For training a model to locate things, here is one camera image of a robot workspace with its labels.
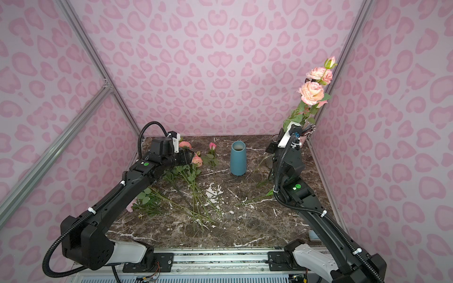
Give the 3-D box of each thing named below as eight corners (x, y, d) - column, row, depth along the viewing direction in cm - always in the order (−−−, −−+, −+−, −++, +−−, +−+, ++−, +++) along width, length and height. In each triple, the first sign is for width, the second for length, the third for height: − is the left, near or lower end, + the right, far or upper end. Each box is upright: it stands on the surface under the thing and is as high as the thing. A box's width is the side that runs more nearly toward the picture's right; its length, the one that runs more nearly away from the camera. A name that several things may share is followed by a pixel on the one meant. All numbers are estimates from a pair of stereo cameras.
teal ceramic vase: (230, 176, 103) (230, 153, 86) (231, 164, 108) (230, 140, 92) (244, 175, 102) (246, 153, 86) (243, 164, 108) (245, 140, 92)
